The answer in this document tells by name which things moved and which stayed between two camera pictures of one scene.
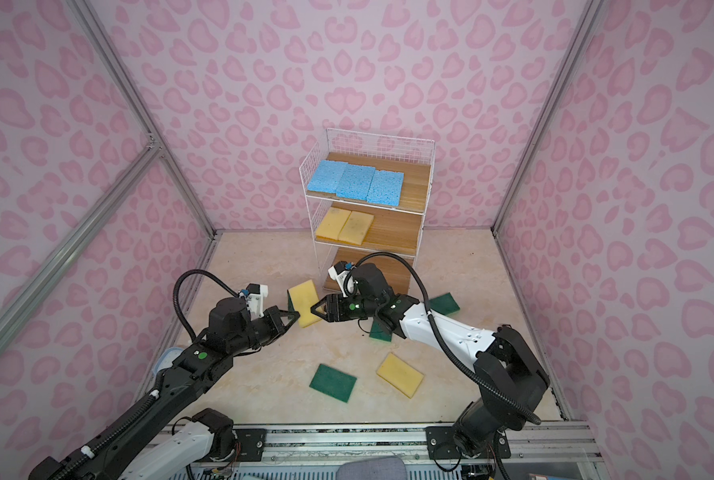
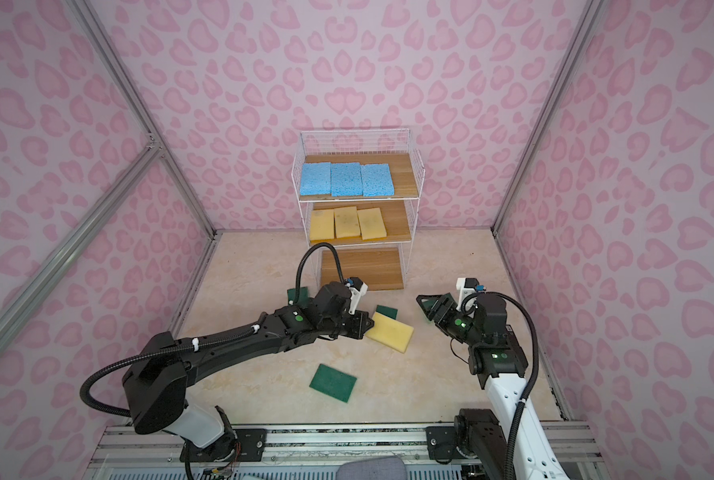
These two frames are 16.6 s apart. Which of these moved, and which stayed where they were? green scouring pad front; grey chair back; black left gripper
Moved: black left gripper
Stayed: grey chair back; green scouring pad front
